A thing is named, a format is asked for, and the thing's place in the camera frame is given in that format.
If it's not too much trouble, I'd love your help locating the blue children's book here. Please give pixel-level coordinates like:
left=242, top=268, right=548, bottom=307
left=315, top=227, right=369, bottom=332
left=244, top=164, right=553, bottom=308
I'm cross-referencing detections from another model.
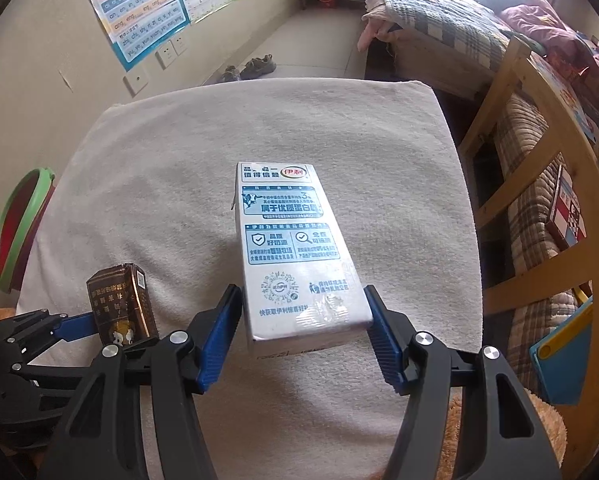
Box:
left=529, top=55, right=599, bottom=151

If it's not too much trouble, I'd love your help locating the white towel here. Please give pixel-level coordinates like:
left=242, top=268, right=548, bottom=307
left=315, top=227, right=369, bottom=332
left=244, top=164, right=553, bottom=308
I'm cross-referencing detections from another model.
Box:
left=17, top=78, right=483, bottom=480

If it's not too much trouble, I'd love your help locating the red checkered box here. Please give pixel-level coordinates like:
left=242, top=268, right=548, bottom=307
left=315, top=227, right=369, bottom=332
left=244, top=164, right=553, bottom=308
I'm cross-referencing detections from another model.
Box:
left=546, top=164, right=589, bottom=251

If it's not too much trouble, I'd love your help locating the red bin with green rim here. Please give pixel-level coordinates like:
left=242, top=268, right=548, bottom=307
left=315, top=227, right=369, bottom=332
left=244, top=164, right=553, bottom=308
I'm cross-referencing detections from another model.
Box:
left=0, top=166, right=56, bottom=293

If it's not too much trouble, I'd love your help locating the yellow blue toy board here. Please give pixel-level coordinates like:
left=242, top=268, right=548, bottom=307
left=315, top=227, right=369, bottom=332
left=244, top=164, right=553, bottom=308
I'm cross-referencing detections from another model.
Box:
left=529, top=297, right=594, bottom=406

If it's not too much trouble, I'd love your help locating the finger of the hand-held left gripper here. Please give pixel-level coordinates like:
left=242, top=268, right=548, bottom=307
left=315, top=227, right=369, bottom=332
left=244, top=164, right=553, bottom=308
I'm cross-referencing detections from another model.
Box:
left=10, top=347, right=153, bottom=397
left=0, top=310, right=99, bottom=357

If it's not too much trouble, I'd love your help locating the blue letter wall poster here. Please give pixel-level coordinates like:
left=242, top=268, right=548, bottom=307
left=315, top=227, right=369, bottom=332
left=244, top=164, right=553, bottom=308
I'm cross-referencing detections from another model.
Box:
left=74, top=0, right=190, bottom=72

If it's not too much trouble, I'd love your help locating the white blue milk carton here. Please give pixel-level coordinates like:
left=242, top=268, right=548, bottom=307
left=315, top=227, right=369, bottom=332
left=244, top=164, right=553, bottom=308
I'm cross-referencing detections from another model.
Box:
left=232, top=161, right=374, bottom=359

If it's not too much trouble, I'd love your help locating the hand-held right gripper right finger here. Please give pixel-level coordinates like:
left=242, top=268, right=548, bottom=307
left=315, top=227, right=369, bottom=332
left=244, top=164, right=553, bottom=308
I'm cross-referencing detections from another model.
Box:
left=362, top=285, right=564, bottom=480

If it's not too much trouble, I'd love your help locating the blue plaid quilt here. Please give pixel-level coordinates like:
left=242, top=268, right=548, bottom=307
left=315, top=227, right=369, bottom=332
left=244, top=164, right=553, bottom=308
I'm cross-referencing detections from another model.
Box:
left=374, top=0, right=510, bottom=68

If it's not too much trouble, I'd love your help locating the pink bed sheet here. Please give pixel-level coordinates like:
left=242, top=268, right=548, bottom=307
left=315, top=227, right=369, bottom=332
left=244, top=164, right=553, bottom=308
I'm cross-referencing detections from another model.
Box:
left=358, top=0, right=405, bottom=51

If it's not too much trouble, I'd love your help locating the brown checkered mattress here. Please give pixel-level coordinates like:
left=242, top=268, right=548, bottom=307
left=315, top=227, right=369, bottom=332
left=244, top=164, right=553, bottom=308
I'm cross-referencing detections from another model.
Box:
left=472, top=92, right=599, bottom=361

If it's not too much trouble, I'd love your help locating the purple blanket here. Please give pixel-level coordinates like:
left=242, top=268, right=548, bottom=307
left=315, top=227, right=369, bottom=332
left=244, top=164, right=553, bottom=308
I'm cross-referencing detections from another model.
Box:
left=499, top=2, right=595, bottom=66

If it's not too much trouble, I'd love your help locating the brown drink carton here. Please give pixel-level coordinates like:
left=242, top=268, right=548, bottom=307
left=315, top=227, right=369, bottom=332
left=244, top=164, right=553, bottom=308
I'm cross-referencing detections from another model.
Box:
left=86, top=262, right=160, bottom=348

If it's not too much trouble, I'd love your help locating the wooden cot frame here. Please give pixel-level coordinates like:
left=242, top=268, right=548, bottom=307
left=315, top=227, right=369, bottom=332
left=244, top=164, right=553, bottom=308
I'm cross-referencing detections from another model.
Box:
left=457, top=37, right=599, bottom=461

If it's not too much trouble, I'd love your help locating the orange plush cushion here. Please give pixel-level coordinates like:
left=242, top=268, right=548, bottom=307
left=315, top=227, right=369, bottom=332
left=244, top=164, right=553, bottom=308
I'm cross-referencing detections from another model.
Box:
left=429, top=390, right=567, bottom=480

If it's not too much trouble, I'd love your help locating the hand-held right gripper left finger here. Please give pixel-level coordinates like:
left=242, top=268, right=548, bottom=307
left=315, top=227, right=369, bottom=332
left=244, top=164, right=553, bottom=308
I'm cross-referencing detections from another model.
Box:
left=37, top=284, right=245, bottom=480

